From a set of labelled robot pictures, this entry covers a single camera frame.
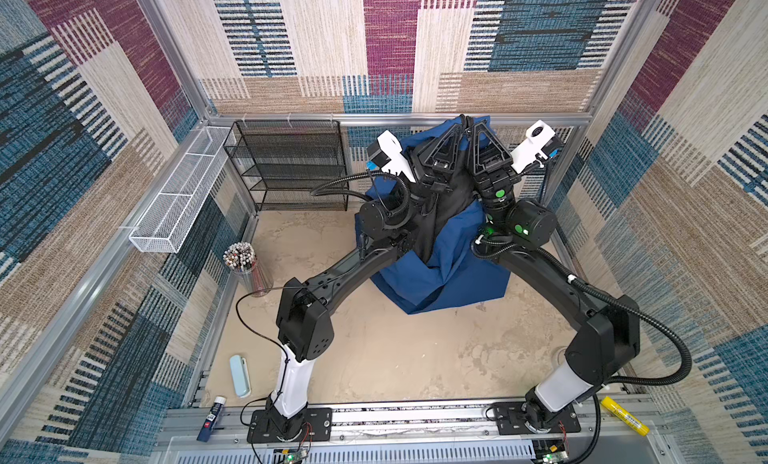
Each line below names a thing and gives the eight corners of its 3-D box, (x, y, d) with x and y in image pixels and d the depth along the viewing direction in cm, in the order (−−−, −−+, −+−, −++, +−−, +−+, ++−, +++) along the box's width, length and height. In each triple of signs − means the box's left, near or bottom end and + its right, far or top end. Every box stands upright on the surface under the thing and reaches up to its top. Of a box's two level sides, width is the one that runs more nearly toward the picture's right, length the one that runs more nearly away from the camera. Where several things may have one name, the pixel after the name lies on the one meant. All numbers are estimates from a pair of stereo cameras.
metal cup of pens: (244, 297, 98) (219, 264, 83) (251, 276, 103) (228, 242, 88) (270, 296, 98) (249, 264, 83) (276, 276, 103) (257, 242, 88)
